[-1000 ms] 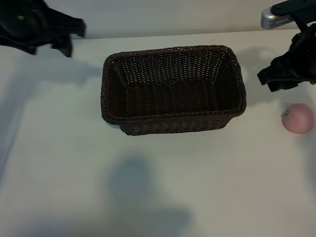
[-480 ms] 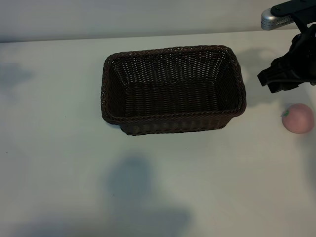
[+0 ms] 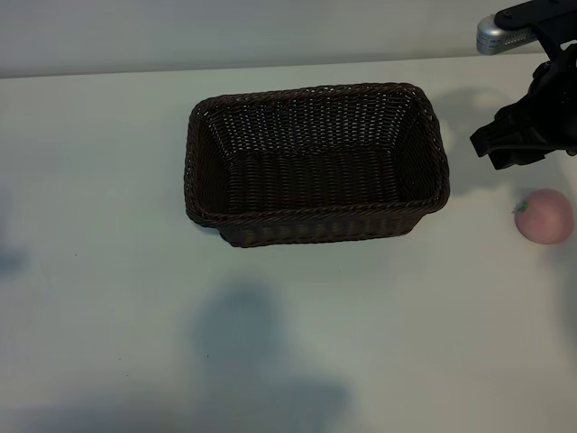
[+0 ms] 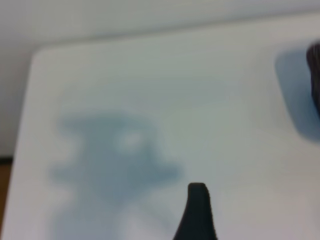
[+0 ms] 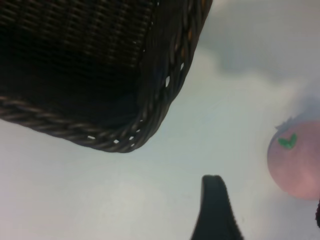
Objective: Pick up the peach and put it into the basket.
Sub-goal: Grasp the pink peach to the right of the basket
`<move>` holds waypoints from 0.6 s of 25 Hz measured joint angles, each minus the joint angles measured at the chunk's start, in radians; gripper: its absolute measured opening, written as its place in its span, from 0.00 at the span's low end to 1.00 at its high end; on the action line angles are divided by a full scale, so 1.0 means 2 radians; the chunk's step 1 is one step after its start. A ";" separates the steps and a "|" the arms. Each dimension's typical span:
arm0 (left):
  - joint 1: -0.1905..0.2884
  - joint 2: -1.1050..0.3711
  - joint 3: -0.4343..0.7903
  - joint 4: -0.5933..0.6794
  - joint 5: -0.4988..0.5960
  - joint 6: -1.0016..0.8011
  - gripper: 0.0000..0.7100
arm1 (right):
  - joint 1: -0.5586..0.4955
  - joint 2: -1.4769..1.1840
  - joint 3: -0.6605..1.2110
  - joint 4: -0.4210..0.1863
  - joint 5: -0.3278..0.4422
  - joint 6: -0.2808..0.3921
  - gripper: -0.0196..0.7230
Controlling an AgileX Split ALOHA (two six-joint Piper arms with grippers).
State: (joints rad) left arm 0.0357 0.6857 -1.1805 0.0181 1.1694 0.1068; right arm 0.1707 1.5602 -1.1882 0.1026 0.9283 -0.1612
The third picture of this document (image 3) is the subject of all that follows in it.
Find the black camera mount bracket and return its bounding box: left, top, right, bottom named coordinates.
left=492, top=0, right=577, bottom=51

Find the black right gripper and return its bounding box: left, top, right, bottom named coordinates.
left=469, top=41, right=577, bottom=171

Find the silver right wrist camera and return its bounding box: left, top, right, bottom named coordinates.
left=476, top=14, right=539, bottom=58

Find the dark brown wicker basket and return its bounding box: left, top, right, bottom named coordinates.
left=182, top=81, right=452, bottom=249

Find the pink peach with green stem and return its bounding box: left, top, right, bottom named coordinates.
left=512, top=188, right=570, bottom=246

